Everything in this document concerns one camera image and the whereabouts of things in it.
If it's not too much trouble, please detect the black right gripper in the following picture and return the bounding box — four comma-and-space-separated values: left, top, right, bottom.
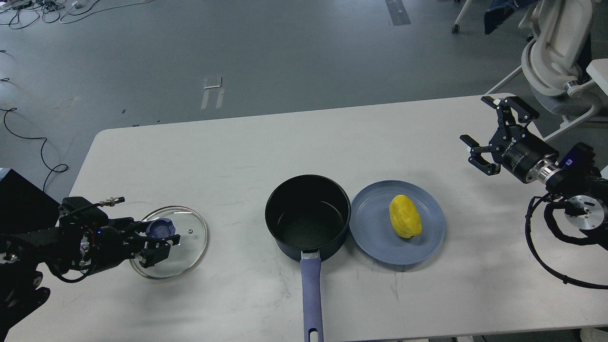
459, 95, 558, 183

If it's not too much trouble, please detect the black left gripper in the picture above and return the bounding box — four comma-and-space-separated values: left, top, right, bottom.
87, 218, 181, 275

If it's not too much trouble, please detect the glass pot lid blue knob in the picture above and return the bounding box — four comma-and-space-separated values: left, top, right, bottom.
129, 206, 209, 280

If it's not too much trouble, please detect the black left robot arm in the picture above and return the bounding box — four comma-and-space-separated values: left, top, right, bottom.
1, 197, 181, 341

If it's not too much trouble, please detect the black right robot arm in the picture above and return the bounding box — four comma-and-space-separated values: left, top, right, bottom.
460, 95, 607, 290

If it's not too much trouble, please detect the white office chair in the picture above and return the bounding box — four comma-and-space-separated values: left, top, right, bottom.
489, 0, 607, 142

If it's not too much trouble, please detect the blue cloth on chair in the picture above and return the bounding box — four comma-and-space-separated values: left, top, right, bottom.
484, 0, 536, 35

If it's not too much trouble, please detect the black box at left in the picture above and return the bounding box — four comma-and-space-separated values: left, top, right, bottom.
0, 168, 59, 234

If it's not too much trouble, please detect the blue round plate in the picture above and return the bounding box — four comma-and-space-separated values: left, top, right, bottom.
350, 180, 447, 266

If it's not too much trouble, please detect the dark blue saucepan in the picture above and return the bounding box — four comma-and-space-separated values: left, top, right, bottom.
265, 174, 351, 342

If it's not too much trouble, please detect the floor cable bundle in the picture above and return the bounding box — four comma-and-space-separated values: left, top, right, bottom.
0, 0, 155, 30

